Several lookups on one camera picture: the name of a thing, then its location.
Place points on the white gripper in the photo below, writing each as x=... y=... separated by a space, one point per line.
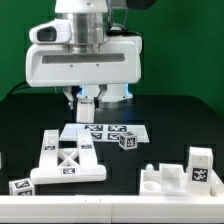
x=117 y=62

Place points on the white chair backrest part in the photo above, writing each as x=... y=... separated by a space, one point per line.
x=66 y=165

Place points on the white base tag plate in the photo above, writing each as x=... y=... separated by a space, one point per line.
x=104 y=132

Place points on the white chair seat part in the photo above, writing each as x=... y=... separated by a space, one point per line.
x=171 y=180

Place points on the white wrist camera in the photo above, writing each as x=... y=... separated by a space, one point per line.
x=57 y=31

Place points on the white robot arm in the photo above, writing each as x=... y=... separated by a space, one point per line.
x=84 y=47

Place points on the white L-shaped border wall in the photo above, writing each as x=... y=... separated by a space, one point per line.
x=114 y=209

